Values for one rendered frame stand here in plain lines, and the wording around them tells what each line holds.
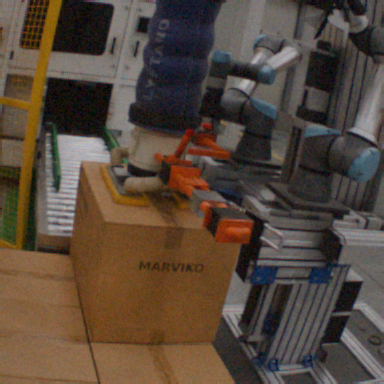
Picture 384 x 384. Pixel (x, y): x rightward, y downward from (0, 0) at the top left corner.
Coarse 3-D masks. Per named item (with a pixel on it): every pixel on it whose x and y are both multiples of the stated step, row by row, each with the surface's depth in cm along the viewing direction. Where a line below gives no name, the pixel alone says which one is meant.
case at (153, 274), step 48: (96, 192) 146; (144, 192) 155; (96, 240) 135; (144, 240) 130; (192, 240) 135; (96, 288) 132; (144, 288) 135; (192, 288) 140; (96, 336) 136; (144, 336) 141; (192, 336) 147
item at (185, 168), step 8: (168, 160) 135; (176, 160) 136; (184, 160) 136; (168, 168) 128; (176, 168) 128; (184, 168) 129; (192, 168) 130; (200, 168) 131; (160, 176) 133; (168, 176) 130; (184, 176) 130; (168, 184) 129; (176, 184) 130
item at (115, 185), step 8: (104, 168) 165; (112, 168) 165; (104, 176) 159; (112, 176) 156; (112, 184) 150; (120, 184) 149; (112, 192) 145; (120, 192) 142; (120, 200) 139; (128, 200) 140; (136, 200) 141; (144, 200) 142
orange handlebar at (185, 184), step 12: (216, 144) 179; (156, 156) 145; (168, 156) 148; (216, 156) 166; (228, 156) 169; (180, 180) 124; (192, 180) 124; (204, 204) 109; (228, 228) 97; (240, 228) 98
